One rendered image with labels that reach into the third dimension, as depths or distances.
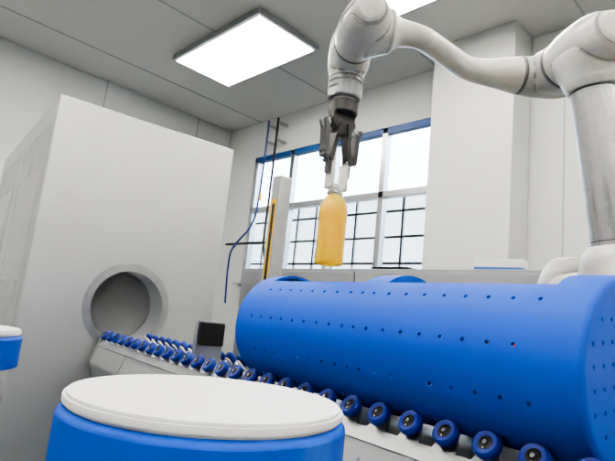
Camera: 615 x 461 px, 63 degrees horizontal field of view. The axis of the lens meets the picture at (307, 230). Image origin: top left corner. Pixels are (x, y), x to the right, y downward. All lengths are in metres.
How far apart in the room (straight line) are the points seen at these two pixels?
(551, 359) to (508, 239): 2.90
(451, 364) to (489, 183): 3.01
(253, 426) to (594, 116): 1.12
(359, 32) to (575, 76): 0.53
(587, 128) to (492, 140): 2.56
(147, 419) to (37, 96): 5.35
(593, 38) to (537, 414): 0.88
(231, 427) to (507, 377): 0.48
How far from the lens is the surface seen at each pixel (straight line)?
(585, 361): 0.76
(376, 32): 1.21
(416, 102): 4.77
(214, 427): 0.42
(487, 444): 0.87
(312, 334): 1.10
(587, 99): 1.38
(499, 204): 3.73
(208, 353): 1.78
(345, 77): 1.33
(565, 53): 1.42
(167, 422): 0.43
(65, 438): 0.49
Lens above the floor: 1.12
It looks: 10 degrees up
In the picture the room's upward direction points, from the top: 6 degrees clockwise
